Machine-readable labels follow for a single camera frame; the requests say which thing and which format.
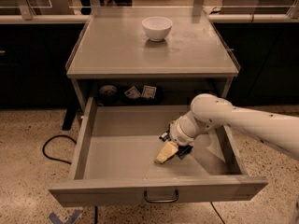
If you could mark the black metal drawer handle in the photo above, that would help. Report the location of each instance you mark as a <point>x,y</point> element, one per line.
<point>161,198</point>

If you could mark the white tea packet left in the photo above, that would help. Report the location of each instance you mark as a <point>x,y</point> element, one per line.
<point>133,93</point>

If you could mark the white tea packet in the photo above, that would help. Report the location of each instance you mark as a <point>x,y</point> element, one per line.
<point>133,93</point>
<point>149,92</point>

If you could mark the grey open drawer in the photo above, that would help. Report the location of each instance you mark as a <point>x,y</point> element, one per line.
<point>114,162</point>

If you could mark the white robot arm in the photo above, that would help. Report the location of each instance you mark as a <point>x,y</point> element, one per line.
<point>207,112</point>

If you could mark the white tea packet right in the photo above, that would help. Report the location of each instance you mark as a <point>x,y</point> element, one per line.
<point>149,92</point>

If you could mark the round dark can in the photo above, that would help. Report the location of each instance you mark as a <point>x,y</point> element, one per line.
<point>108,94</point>

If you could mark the grey counter cabinet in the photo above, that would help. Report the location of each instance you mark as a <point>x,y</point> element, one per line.
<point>114,49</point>

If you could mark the white ceramic bowl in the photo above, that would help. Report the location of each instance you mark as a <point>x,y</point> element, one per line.
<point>157,28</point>

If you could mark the blue rxbar wrapper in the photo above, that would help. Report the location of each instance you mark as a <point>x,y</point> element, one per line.
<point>182,151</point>

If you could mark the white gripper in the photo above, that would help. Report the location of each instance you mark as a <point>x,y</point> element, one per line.
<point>177,134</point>

